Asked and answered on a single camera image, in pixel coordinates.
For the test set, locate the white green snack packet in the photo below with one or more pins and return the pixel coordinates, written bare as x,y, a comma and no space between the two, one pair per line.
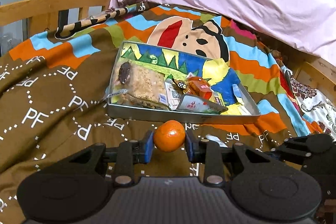
178,101

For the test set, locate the orange tofu snack packet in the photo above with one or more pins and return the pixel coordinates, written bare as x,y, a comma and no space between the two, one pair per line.
200,87

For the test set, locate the blue white packet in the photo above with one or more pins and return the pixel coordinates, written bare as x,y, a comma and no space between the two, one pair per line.
216,139

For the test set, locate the rice crisp clear packet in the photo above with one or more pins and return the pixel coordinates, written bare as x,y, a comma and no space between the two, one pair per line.
145,88

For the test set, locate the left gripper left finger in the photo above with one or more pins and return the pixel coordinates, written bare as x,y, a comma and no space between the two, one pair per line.
130,153

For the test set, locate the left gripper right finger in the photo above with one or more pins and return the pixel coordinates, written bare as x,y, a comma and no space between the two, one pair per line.
210,154

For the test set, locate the small dark date packet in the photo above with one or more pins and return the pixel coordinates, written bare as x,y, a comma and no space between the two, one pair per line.
124,72

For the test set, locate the brown colourful cartoon blanket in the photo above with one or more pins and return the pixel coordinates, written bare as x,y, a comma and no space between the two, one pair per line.
52,88

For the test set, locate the small orange mandarin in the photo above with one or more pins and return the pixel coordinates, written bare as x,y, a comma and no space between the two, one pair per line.
169,136

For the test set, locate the floral white pillow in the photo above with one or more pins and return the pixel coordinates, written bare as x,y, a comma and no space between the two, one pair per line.
314,105

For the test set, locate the wooden bed rail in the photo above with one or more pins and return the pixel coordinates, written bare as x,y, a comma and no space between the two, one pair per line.
43,15

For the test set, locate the gold red candy packet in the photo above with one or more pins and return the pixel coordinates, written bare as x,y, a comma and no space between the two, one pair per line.
181,84

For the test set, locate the metal tray with dinosaur picture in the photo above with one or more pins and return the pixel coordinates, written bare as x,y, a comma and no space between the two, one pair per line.
180,66

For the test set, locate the yellow snack packet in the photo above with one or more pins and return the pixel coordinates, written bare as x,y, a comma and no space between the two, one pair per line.
218,99

